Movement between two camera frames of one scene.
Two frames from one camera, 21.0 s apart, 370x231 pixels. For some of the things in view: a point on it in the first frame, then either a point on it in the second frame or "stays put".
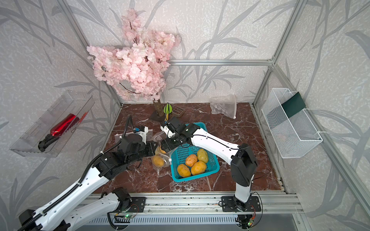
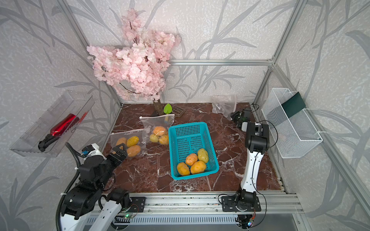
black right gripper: x=165 y=145 to x=233 y=115
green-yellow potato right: x=202 y=155 stays put
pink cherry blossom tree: x=138 y=68 stays put
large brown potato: x=198 y=168 stays put
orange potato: x=191 y=160 stays put
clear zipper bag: x=161 y=159 to x=155 y=131
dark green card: x=293 y=105 stays put
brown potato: x=159 y=149 to x=160 y=131
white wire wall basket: x=294 y=135 stays put
